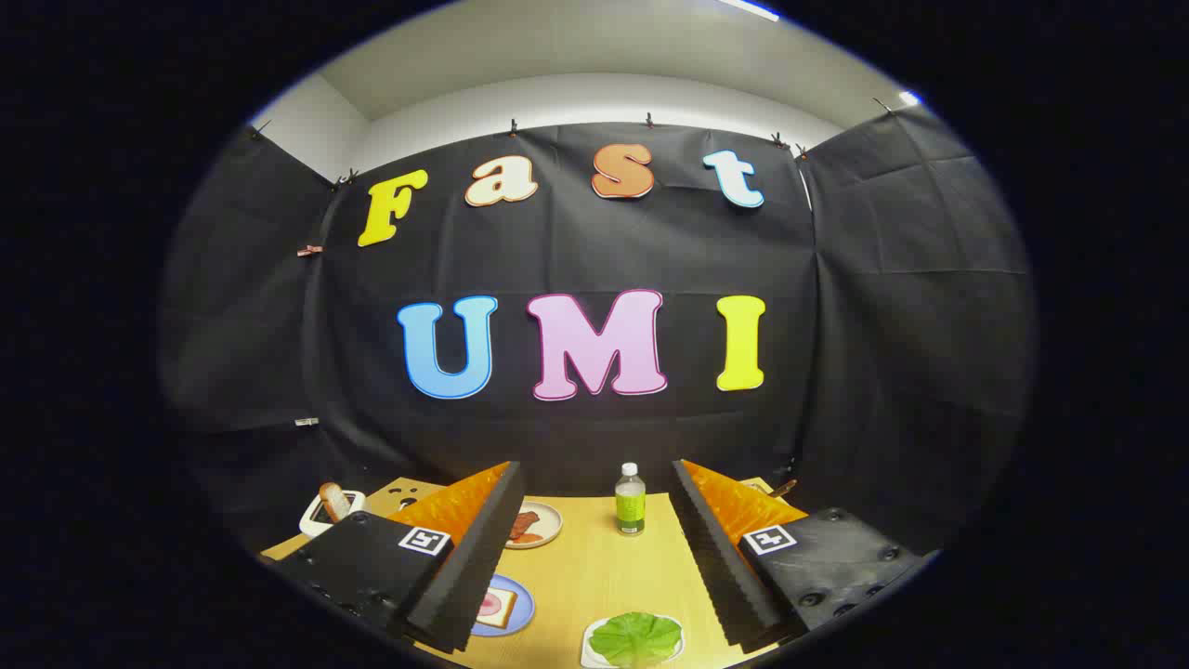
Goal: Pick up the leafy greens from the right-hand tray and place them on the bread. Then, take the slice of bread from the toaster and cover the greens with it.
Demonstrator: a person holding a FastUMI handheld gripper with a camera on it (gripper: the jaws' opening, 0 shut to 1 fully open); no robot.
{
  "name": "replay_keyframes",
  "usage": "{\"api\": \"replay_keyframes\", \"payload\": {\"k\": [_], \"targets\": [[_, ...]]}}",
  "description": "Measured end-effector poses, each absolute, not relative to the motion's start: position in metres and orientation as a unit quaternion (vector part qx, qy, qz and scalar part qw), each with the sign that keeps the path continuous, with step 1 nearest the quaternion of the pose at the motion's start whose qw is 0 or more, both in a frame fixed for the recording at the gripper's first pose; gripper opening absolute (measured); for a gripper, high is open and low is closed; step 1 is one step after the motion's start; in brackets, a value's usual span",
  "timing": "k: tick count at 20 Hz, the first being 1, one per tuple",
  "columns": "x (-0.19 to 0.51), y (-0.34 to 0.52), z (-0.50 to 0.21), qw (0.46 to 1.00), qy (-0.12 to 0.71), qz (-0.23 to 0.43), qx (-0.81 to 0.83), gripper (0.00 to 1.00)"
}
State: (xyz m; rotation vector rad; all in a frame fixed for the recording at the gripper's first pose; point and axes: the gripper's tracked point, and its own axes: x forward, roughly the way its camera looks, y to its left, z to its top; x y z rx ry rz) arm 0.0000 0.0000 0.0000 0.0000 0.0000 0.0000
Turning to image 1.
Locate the black backdrop cloth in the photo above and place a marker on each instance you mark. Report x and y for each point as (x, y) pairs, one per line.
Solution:
(650, 251)

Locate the blue round plate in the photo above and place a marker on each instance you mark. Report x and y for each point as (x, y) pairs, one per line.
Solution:
(523, 604)

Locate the plain white bread slice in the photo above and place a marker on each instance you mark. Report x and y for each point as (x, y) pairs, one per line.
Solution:
(333, 502)

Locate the row of black cloth clips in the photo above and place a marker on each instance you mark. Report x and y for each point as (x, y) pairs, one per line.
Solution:
(512, 127)

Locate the brown meat slice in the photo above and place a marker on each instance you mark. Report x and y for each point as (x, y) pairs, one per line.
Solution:
(525, 521)

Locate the white square plate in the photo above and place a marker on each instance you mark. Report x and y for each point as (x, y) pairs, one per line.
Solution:
(588, 650)

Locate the green lettuce leaf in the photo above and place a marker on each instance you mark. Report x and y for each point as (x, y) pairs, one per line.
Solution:
(636, 639)

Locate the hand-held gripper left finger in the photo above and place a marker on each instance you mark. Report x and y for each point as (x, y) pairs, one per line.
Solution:
(483, 548)

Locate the bread slice with ham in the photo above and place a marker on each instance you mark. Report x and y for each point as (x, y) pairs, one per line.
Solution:
(495, 609)

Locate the cream round plate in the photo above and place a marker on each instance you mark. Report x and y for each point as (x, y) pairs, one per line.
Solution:
(550, 525)

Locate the ceiling strip light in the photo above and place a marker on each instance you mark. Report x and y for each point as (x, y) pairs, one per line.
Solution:
(748, 8)

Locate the white toaster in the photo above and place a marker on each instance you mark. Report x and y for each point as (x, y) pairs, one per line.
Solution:
(314, 523)

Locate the red tomato slice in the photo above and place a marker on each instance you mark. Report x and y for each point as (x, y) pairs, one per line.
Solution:
(529, 538)

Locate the green label plastic bottle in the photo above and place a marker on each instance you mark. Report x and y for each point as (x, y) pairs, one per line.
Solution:
(630, 506)

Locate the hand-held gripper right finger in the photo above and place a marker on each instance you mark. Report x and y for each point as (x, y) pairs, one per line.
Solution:
(720, 548)

